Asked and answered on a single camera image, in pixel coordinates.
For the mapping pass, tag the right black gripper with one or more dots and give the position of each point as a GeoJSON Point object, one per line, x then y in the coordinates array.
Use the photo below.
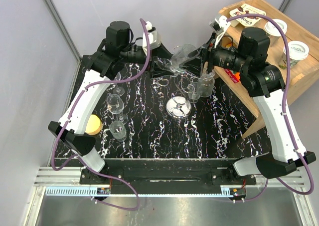
{"type": "Point", "coordinates": [208, 54]}

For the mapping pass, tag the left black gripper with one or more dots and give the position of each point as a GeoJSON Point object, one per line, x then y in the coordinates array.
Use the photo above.
{"type": "Point", "coordinates": [158, 69]}

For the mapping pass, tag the chrome wine glass rack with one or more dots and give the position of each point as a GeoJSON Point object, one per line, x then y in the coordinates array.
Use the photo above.
{"type": "Point", "coordinates": [178, 106]}

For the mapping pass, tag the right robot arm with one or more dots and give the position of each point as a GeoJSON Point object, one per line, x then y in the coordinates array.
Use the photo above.
{"type": "Point", "coordinates": [266, 86]}

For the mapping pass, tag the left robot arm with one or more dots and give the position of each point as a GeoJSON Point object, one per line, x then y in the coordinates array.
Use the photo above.
{"type": "Point", "coordinates": [117, 60]}

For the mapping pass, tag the far clear wine glass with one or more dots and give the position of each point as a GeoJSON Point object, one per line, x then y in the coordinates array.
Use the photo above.
{"type": "Point", "coordinates": [118, 90]}

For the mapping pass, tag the clear wine glass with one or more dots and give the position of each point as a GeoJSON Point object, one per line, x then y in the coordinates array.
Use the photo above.
{"type": "Point", "coordinates": [118, 90]}
{"type": "Point", "coordinates": [116, 106]}

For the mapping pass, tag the middle clear wine glass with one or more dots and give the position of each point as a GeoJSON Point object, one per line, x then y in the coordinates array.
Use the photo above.
{"type": "Point", "coordinates": [116, 106]}

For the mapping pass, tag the colourful sponge pack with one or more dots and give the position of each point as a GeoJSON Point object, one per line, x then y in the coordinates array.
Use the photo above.
{"type": "Point", "coordinates": [227, 42]}

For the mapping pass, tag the left ribbed glass goblet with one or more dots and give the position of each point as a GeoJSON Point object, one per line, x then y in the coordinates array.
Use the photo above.
{"type": "Point", "coordinates": [118, 130]}

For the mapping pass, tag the wooden shelf unit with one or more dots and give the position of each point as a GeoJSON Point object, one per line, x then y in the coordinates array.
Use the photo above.
{"type": "Point", "coordinates": [303, 75]}

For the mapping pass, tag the near paper coffee cup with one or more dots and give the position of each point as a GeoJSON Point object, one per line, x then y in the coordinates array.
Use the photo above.
{"type": "Point", "coordinates": [298, 51]}

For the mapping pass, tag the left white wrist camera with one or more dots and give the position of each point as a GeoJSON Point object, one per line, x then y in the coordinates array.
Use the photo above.
{"type": "Point", "coordinates": [154, 38]}

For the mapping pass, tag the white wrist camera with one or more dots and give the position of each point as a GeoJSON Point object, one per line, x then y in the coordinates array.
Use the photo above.
{"type": "Point", "coordinates": [154, 38]}
{"type": "Point", "coordinates": [219, 27]}

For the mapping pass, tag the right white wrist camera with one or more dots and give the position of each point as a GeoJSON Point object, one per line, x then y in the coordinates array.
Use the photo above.
{"type": "Point", "coordinates": [219, 27]}

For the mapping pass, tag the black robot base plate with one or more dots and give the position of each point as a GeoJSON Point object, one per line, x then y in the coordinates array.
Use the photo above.
{"type": "Point", "coordinates": [169, 177]}

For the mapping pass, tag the aluminium rail frame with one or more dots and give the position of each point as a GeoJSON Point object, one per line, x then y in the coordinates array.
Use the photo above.
{"type": "Point", "coordinates": [59, 200]}

